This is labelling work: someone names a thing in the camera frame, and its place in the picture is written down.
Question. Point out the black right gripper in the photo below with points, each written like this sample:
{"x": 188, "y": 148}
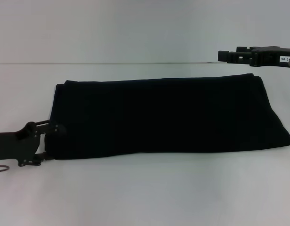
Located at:
{"x": 267, "y": 56}

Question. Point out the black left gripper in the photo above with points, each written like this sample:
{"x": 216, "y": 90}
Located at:
{"x": 19, "y": 146}

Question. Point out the black shirt with FREE print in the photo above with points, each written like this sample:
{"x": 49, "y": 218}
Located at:
{"x": 159, "y": 115}

